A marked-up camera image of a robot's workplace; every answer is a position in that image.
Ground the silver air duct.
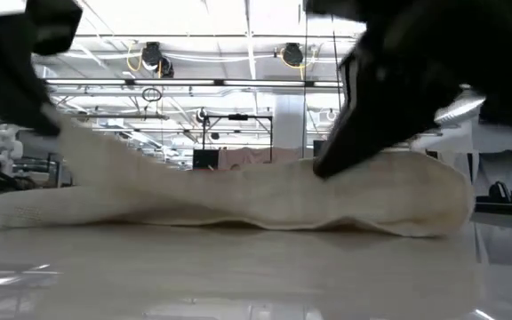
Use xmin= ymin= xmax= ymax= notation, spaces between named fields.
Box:
xmin=433 ymin=95 xmax=488 ymax=126

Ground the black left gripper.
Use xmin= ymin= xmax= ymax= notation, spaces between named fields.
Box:
xmin=0 ymin=17 xmax=61 ymax=137

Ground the dark grey hung cloth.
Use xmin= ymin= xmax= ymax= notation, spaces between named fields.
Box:
xmin=477 ymin=150 xmax=512 ymax=199

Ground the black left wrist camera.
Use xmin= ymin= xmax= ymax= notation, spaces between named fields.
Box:
xmin=27 ymin=0 xmax=84 ymax=57

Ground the black bag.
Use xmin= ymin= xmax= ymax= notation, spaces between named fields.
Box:
xmin=488 ymin=180 xmax=511 ymax=204

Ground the black hanging cable loop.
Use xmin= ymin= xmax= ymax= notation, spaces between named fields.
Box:
xmin=141 ymin=86 xmax=164 ymax=103

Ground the black table frame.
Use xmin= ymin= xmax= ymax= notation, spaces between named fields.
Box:
xmin=475 ymin=202 xmax=512 ymax=219

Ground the ceiling light strip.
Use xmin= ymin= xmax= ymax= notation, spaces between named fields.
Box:
xmin=44 ymin=78 xmax=342 ymax=88

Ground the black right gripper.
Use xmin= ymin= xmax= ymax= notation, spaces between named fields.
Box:
xmin=312 ymin=26 xmax=484 ymax=180

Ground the white hung cloth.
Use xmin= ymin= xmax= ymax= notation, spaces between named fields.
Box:
xmin=436 ymin=149 xmax=479 ymax=179

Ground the pink hung cloth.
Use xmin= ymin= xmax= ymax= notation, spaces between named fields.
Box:
xmin=218 ymin=147 xmax=304 ymax=171

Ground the white humanoid robot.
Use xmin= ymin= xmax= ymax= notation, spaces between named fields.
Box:
xmin=0 ymin=124 xmax=25 ymax=178

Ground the cream plaid towel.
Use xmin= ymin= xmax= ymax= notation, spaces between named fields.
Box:
xmin=0 ymin=104 xmax=476 ymax=237

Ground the black overhead frame rig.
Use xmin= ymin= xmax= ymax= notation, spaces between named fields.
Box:
xmin=201 ymin=113 xmax=275 ymax=164

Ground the small black monitor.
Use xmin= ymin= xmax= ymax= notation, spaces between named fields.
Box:
xmin=192 ymin=148 xmax=220 ymax=171

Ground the white column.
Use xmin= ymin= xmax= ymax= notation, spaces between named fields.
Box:
xmin=273 ymin=93 xmax=306 ymax=160

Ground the black ceiling cable reel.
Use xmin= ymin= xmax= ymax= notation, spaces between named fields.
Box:
xmin=141 ymin=41 xmax=176 ymax=79
xmin=281 ymin=42 xmax=305 ymax=68

